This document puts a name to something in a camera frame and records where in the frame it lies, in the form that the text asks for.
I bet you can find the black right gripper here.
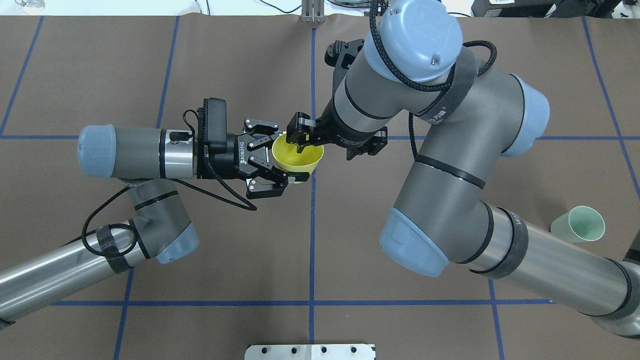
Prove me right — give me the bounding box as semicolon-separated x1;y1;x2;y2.
285;107;388;161

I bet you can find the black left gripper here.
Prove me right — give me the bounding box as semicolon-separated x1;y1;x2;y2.
196;117;288;199

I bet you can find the yellow plastic cup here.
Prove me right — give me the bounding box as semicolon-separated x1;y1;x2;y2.
269;132;325;174

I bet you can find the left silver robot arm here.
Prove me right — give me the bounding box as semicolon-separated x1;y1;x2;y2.
1;118;294;329

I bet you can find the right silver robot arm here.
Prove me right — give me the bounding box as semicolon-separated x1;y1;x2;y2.
286;0;639;340

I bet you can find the light green plastic cup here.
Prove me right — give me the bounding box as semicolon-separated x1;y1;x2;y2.
550;205;606;244

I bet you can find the black box on desk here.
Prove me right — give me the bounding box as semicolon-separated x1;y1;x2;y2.
471;0;558;18

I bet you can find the clear tape roll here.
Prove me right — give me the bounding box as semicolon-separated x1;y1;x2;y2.
14;0;46;15

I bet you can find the aluminium frame post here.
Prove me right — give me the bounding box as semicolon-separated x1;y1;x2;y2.
301;0;326;25

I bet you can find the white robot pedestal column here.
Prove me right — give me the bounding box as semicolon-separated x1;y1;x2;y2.
244;343;377;360

